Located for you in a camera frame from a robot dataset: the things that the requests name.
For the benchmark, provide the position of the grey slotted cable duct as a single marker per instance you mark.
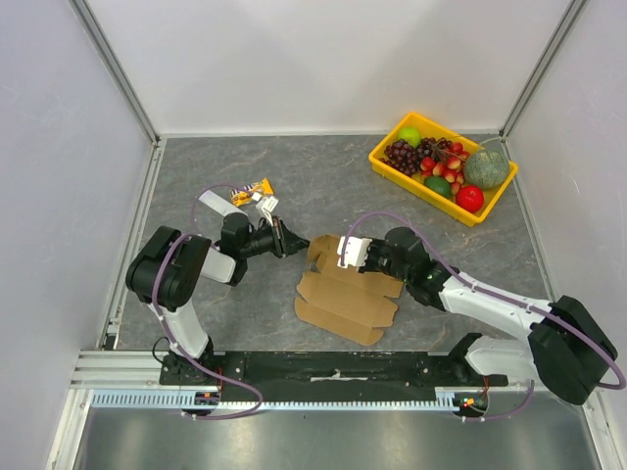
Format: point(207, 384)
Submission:
point(191, 400)

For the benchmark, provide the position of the dark green lime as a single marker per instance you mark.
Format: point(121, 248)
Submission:
point(439, 185)

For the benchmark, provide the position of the red strawberry cluster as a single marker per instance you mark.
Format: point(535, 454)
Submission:
point(452, 168)

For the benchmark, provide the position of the light green apple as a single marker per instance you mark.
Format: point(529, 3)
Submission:
point(410, 135)

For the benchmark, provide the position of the aluminium frame rail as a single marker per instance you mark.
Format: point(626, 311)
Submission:
point(127, 369)

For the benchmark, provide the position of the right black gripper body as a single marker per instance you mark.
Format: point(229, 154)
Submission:
point(374, 257)

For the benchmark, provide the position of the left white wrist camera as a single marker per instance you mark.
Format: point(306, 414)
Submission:
point(265, 205)

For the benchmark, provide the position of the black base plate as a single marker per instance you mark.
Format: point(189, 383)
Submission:
point(416, 368)

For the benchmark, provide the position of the yellow candy packet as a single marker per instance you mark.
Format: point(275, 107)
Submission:
point(243, 195)

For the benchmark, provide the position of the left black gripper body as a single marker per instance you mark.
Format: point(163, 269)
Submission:
point(277, 238)

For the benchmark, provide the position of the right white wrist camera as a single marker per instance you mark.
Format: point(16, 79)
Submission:
point(352, 251)

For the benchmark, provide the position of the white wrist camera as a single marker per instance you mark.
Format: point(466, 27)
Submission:
point(352, 251)
point(265, 205)

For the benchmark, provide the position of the purple grape bunch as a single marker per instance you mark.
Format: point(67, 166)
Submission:
point(423, 158)

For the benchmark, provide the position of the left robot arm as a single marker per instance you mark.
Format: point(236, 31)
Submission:
point(165, 273)

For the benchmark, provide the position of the brown cardboard box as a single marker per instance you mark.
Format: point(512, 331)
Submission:
point(356, 306)

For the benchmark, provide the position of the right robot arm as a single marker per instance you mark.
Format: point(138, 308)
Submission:
point(558, 344)

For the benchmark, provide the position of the green netted melon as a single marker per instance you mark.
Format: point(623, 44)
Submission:
point(486, 168)

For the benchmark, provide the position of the red apple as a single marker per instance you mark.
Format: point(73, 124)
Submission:
point(470, 198)

